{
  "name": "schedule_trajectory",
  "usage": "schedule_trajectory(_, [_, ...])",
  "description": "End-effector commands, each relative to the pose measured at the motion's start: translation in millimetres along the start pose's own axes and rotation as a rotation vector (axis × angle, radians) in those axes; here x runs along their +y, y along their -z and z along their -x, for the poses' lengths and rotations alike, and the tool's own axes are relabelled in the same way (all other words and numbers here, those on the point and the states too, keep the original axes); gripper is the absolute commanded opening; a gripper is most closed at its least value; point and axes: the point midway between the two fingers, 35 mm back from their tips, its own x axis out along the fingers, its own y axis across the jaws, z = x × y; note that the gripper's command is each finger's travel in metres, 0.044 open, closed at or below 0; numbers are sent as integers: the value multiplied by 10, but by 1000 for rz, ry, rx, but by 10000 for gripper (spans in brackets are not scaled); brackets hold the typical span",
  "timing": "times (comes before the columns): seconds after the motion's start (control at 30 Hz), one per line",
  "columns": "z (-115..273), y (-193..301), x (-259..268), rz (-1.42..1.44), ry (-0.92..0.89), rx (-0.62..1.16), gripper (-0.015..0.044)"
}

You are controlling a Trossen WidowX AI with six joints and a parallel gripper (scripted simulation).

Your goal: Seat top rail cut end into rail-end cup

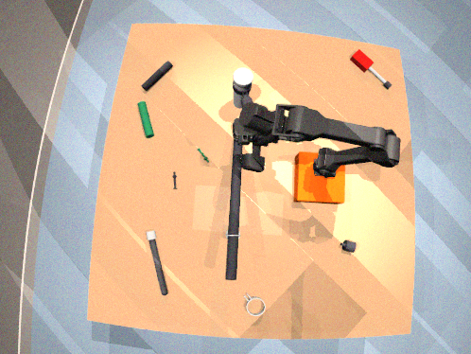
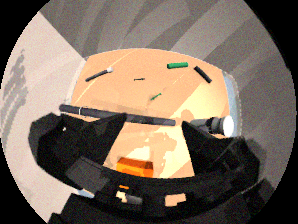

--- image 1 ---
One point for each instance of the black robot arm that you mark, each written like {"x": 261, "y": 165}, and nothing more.
{"x": 377, "y": 145}

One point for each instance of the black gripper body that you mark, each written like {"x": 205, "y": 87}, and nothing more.
{"x": 254, "y": 161}

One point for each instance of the green cylinder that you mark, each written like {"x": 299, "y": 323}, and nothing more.
{"x": 143, "y": 110}

